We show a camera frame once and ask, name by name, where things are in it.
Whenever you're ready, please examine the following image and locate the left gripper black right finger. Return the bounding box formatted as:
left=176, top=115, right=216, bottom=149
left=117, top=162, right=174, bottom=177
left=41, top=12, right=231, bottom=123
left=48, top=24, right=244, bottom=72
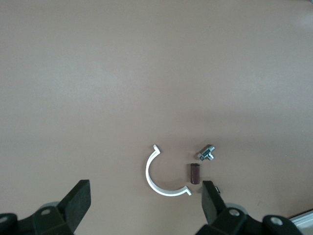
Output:
left=195, top=180, right=304, bottom=235

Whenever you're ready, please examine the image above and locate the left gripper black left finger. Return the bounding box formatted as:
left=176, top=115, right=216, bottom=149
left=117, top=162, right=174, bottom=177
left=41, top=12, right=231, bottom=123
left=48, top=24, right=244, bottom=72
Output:
left=0, top=180, right=91, bottom=235

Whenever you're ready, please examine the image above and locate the white drawer cabinet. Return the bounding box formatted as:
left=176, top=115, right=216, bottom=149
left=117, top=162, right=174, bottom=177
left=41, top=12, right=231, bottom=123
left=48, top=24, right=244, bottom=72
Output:
left=288, top=211, right=313, bottom=235

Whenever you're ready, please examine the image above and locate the small dark brown block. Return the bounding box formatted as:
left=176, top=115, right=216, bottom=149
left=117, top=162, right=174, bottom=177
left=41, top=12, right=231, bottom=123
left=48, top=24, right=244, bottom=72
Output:
left=187, top=163, right=201, bottom=186

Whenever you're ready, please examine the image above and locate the silver metal fitting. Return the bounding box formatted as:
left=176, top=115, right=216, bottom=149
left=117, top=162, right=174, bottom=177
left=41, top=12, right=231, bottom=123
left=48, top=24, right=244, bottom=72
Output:
left=197, top=144, right=217, bottom=162

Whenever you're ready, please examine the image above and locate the white semicircular pipe clamp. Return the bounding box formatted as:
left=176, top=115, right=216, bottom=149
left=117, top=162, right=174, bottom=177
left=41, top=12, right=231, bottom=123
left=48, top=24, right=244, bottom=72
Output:
left=145, top=144, right=192, bottom=196

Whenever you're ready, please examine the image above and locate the brown table mat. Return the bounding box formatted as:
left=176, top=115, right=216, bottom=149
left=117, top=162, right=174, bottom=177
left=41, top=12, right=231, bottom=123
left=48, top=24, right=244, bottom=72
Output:
left=0, top=0, right=313, bottom=235

